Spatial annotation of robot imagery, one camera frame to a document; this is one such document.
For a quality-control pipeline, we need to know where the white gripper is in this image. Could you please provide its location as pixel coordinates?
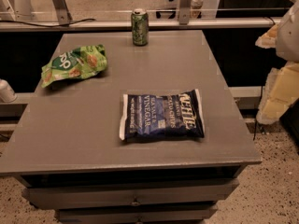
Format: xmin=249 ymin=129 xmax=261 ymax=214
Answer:
xmin=255 ymin=1 xmax=299 ymax=125

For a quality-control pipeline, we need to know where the blue kettle chip bag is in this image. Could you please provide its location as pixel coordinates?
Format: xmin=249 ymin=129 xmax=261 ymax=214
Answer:
xmin=120 ymin=89 xmax=205 ymax=140

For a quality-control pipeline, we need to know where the green rice chip bag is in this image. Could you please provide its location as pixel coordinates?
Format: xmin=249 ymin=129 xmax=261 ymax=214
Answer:
xmin=41 ymin=45 xmax=107 ymax=88

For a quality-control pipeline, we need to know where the grey metal strut right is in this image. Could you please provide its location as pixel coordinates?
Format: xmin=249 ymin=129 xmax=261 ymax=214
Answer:
xmin=178 ymin=0 xmax=191 ymax=25

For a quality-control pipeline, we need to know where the grey metal strut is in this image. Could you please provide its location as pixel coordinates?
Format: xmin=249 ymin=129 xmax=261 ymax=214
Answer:
xmin=178 ymin=0 xmax=191 ymax=25
xmin=52 ymin=0 xmax=72 ymax=25

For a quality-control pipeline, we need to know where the green soda can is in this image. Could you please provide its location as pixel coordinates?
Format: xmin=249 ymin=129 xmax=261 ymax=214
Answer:
xmin=131 ymin=8 xmax=149 ymax=46

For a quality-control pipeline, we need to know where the lower grey drawer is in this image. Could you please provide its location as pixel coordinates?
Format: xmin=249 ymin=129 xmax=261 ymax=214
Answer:
xmin=56 ymin=203 xmax=217 ymax=224

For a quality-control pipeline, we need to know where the grey drawer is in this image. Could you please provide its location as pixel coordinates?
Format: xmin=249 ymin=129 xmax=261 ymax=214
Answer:
xmin=22 ymin=178 xmax=239 ymax=210
xmin=56 ymin=203 xmax=217 ymax=224

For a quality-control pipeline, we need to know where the grey metal strut left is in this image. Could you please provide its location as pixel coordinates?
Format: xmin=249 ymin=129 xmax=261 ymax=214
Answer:
xmin=52 ymin=0 xmax=72 ymax=25

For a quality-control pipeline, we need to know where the upper grey drawer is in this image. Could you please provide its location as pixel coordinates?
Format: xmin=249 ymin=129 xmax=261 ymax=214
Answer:
xmin=22 ymin=178 xmax=239 ymax=210

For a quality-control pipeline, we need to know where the white bottle at left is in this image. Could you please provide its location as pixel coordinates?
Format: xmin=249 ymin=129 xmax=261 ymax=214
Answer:
xmin=0 ymin=79 xmax=17 ymax=103

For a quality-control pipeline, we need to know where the black cable on rail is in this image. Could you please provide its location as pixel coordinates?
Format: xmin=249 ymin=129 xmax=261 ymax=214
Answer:
xmin=0 ymin=17 xmax=97 ymax=28

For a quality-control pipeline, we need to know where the grey metal rail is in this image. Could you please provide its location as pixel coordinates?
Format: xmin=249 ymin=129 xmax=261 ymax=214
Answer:
xmin=0 ymin=17 xmax=281 ymax=32

